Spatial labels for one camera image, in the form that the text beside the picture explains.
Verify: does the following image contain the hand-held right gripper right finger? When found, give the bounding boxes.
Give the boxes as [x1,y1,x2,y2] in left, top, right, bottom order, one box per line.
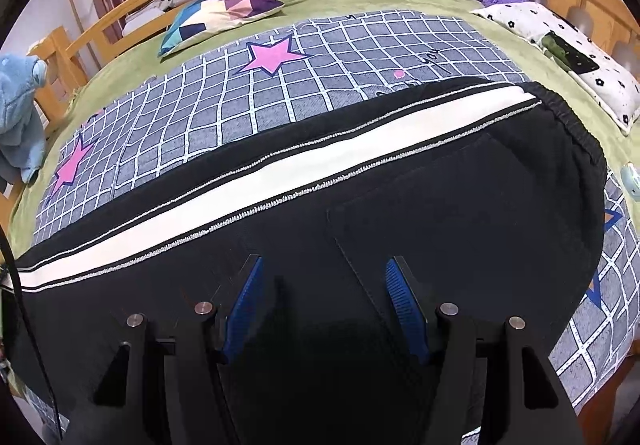
[385,255,587,445]

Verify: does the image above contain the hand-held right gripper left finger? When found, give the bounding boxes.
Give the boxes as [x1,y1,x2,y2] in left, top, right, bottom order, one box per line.
[62,254,265,445]

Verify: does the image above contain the black pants with white stripe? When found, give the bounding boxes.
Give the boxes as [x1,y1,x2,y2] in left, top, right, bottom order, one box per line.
[11,78,608,445]

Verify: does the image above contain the grey checked star blanket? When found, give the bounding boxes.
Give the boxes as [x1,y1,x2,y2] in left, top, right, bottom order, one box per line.
[32,11,640,421]

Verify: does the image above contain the green bed sheet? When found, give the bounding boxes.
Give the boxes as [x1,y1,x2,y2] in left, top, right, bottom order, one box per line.
[7,0,640,261]

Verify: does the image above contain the colourful geometric pillow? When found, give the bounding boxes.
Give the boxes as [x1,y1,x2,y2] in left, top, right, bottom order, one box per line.
[158,0,286,58]

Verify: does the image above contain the blue plush toy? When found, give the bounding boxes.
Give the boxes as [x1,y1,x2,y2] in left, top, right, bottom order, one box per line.
[0,52,48,184]

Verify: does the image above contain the dark green cloth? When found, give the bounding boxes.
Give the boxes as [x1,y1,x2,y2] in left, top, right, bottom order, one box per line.
[541,30,600,75]

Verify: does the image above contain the white floral pillow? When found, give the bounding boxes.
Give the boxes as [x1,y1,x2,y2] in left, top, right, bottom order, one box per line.
[470,1,640,136]

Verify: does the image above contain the black cable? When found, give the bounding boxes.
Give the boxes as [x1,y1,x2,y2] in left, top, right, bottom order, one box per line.
[0,230,66,441]

